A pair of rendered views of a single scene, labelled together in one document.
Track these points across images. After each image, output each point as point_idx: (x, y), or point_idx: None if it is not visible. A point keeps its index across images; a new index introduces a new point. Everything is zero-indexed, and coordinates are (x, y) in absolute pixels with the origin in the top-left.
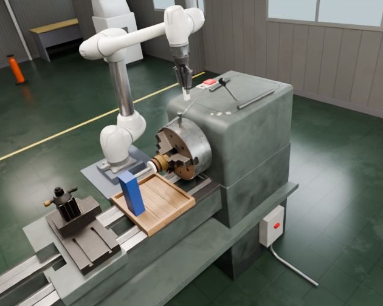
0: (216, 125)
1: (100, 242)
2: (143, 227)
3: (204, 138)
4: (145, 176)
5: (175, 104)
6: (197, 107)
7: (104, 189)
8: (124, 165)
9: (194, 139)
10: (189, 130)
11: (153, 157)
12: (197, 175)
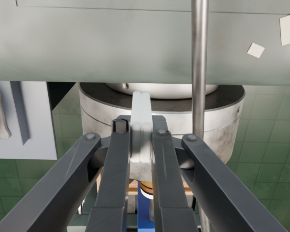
0: None
1: None
2: (190, 194)
3: (241, 105)
4: (44, 91)
5: (27, 68)
6: (152, 43)
7: (29, 153)
8: (0, 116)
9: (231, 137)
10: (213, 143)
11: (147, 186)
12: None
